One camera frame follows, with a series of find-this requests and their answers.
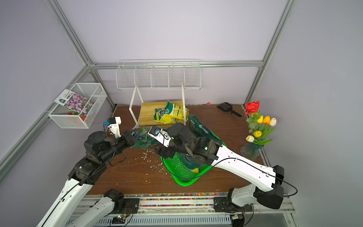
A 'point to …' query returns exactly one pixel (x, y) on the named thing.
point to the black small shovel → (227, 107)
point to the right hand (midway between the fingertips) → (159, 138)
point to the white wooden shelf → (148, 108)
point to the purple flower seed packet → (74, 101)
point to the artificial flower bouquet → (260, 126)
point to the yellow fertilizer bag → (170, 113)
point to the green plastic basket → (182, 174)
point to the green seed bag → (144, 142)
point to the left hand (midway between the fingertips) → (142, 130)
